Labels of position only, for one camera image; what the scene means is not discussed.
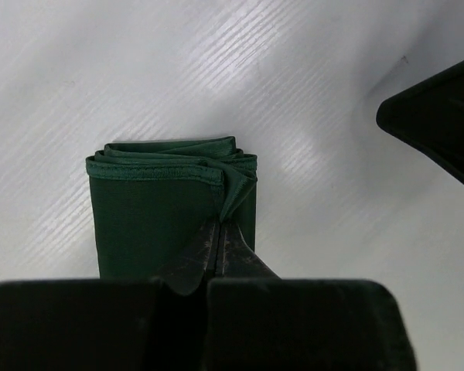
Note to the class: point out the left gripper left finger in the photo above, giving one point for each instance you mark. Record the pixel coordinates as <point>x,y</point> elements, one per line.
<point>158,323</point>

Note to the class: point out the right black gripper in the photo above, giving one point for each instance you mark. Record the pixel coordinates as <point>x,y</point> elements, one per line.
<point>430,118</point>

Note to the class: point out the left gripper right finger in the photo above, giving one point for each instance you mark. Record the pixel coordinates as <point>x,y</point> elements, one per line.
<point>258,321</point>

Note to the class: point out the dark green cloth napkin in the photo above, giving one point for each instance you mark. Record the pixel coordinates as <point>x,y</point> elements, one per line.
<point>149,199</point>

